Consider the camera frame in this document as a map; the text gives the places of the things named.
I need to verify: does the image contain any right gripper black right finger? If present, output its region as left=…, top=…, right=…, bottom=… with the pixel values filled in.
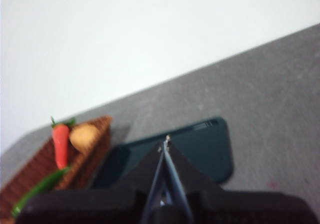
left=166, top=135, right=317, bottom=224

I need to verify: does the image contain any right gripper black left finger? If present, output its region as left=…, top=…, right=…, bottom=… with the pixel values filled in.
left=14, top=140, right=166, bottom=224

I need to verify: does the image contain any long green pepper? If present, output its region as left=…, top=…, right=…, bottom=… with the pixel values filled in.
left=11, top=165, right=72, bottom=218

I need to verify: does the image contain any dark flat tray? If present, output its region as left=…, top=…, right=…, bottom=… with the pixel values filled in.
left=91, top=116, right=235, bottom=190

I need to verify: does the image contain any yellow-brown potato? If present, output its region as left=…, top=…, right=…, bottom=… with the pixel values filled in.
left=69, top=123, right=100, bottom=151

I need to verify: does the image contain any orange carrot with green leaves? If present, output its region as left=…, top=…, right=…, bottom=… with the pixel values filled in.
left=51, top=116, right=76, bottom=170

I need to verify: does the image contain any brown wicker basket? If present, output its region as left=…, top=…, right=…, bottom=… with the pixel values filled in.
left=0, top=115, right=113, bottom=221

